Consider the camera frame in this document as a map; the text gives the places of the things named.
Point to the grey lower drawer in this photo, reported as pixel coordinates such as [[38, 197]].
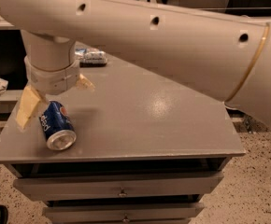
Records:
[[123, 213]]

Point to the blue pepsi can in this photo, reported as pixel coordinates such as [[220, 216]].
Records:
[[57, 127]]

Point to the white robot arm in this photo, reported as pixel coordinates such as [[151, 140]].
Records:
[[225, 57]]

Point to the silver crushed can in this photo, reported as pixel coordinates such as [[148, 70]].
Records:
[[91, 57]]

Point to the grey drawer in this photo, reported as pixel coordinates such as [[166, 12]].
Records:
[[123, 213], [117, 186]]

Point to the grey upper drawer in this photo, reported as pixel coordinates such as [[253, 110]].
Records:
[[117, 186]]

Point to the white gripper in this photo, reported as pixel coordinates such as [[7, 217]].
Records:
[[52, 80]]

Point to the grey drawer cabinet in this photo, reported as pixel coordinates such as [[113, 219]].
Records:
[[133, 123]]

